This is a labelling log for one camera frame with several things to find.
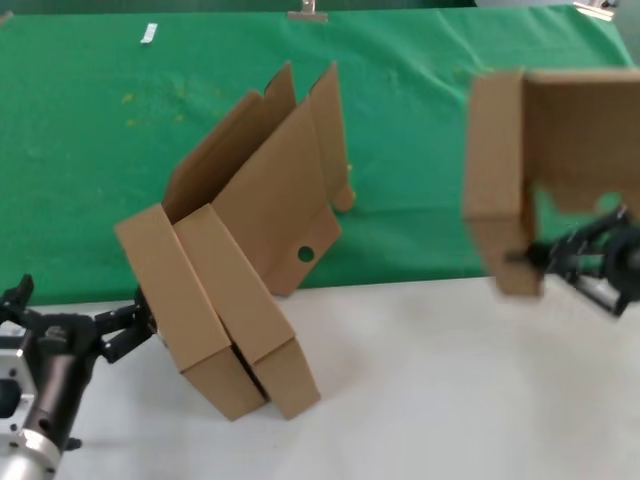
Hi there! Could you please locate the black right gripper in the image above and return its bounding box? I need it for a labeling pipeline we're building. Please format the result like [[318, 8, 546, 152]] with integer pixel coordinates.
[[505, 205, 640, 304]]

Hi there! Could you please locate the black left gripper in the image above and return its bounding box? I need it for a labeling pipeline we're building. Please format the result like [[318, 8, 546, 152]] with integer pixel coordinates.
[[0, 273, 161, 449]]

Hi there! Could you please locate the brown cardboard box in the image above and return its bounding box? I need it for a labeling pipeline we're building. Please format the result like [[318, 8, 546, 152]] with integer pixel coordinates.
[[113, 62, 297, 424], [461, 68, 640, 299], [172, 62, 357, 421]]

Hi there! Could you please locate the green table cloth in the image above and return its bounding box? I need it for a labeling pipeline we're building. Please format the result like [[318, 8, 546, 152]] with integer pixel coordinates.
[[0, 4, 640, 307]]

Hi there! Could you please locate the metal table clamp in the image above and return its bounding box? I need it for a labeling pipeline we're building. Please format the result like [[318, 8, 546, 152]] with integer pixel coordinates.
[[287, 0, 330, 24], [572, 0, 620, 22]]

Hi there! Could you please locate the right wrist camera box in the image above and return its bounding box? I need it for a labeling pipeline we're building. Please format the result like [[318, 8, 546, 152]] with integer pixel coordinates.
[[573, 276, 627, 320]]

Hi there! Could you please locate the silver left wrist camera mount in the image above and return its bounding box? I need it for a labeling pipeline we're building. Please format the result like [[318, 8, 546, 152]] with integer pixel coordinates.
[[0, 319, 40, 437]]

